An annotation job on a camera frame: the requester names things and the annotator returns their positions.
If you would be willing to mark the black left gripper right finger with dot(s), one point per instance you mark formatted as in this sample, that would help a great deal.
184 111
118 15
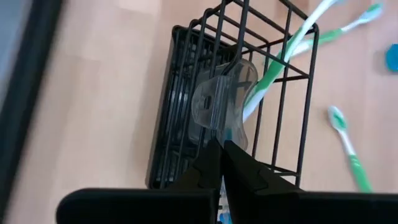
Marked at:
264 202

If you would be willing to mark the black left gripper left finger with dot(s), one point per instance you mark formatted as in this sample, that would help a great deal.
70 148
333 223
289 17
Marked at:
186 205

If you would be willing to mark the green white toothbrush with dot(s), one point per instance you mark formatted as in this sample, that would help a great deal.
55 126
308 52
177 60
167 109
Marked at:
329 35
270 74
357 165

